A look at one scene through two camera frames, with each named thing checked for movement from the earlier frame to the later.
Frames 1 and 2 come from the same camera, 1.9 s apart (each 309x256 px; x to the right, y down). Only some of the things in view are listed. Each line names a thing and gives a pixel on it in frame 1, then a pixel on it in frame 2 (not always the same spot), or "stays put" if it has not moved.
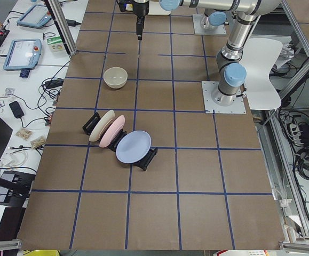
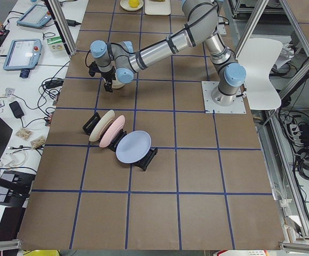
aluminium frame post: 58,16 stays put
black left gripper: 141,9 → 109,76
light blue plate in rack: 133,146 stays put
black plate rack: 142,164 stays put
